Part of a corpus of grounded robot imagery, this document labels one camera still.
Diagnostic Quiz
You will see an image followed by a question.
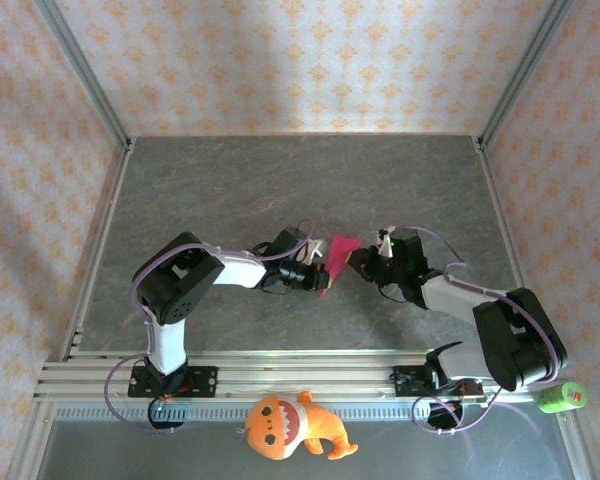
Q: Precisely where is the pink cloth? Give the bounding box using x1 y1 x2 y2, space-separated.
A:
318 234 364 299

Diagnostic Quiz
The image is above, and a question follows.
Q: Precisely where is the orange shark plush toy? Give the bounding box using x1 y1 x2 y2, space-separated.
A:
235 389 360 462

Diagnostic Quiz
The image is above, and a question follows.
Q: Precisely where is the green cylindrical can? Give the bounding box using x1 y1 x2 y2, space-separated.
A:
537 381 590 415

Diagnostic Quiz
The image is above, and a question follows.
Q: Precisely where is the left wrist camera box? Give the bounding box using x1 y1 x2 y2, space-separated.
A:
303 237 327 265

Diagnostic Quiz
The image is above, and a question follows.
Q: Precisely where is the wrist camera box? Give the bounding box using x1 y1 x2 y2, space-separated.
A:
303 237 327 265
376 226 397 259

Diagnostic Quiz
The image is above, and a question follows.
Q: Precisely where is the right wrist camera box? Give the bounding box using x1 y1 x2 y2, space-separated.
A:
376 226 397 259

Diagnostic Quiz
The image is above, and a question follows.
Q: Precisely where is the aluminium mounting rail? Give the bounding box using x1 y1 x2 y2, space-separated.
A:
32 349 574 404

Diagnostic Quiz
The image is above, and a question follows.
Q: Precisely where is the right aluminium table side rail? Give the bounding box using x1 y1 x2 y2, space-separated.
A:
472 137 551 361

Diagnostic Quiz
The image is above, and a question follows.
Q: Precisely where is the aluminium table side rail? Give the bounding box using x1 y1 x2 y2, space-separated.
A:
472 137 551 361
59 139 136 362

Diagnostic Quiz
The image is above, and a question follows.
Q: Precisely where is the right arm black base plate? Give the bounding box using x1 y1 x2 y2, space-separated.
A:
391 364 486 402

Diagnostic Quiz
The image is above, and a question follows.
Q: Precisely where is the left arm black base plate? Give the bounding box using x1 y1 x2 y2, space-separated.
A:
127 366 219 399

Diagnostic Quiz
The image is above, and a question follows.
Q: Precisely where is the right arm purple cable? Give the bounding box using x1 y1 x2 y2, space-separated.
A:
409 225 566 436

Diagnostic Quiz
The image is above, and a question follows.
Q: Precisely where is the black round cable port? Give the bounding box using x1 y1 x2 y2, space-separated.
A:
427 398 465 432
148 398 189 431

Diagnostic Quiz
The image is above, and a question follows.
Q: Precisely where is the grey slotted cable duct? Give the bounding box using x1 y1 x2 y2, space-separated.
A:
52 403 486 422

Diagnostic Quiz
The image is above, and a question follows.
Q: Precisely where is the left aluminium table side rail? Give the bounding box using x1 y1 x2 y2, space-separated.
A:
59 139 136 362

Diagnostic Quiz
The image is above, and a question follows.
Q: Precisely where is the right aluminium frame post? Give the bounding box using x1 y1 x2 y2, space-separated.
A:
477 0 574 151

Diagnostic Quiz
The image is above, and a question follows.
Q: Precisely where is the aluminium frame post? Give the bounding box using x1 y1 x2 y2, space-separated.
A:
32 0 134 151
477 0 574 151

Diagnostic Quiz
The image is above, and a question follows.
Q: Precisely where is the left aluminium frame post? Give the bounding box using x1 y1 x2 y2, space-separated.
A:
32 0 134 151

